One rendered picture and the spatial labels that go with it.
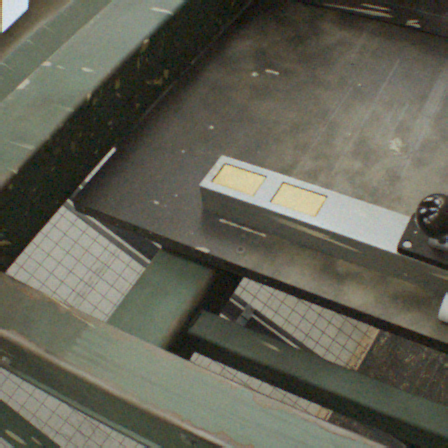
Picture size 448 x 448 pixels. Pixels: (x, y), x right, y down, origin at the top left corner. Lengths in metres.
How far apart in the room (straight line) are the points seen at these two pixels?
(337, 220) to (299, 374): 0.16
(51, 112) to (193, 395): 0.36
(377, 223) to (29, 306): 0.35
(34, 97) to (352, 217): 0.38
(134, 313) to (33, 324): 0.13
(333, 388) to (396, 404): 0.06
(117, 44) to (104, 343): 0.39
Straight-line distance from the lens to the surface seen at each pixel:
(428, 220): 0.59
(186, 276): 0.79
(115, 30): 0.92
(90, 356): 0.66
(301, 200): 0.75
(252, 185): 0.77
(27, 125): 0.81
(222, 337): 0.76
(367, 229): 0.72
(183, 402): 0.62
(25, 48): 1.50
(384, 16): 1.07
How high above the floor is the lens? 1.71
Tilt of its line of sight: 2 degrees down
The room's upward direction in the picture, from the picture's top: 53 degrees counter-clockwise
